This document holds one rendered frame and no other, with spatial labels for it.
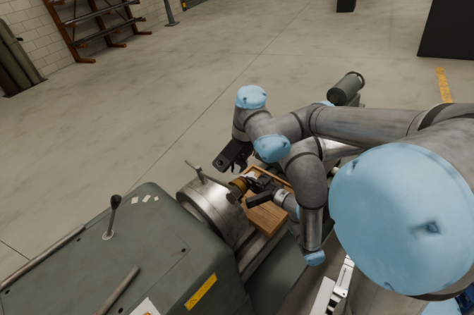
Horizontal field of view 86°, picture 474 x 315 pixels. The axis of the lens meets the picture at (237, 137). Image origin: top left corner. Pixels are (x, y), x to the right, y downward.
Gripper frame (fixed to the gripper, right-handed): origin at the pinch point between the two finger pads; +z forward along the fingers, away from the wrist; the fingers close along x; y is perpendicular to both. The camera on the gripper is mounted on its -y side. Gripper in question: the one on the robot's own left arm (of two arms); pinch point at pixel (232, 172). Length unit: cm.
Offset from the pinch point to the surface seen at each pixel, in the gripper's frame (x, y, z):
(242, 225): -11.8, -3.8, 20.8
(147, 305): -10.8, -42.5, 4.2
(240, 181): 2.6, 11.3, 23.7
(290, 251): -33, 23, 72
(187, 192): 11.0, -11.7, 14.3
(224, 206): -3.4, -6.0, 12.8
